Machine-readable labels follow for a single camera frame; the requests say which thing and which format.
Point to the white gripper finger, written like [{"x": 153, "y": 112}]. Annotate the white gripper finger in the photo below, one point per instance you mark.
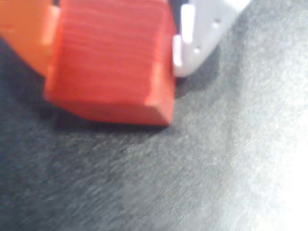
[{"x": 207, "y": 29}]

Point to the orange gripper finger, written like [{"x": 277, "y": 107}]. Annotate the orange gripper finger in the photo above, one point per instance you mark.
[{"x": 26, "y": 31}]

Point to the red cube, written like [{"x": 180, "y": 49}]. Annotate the red cube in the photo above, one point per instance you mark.
[{"x": 110, "y": 62}]

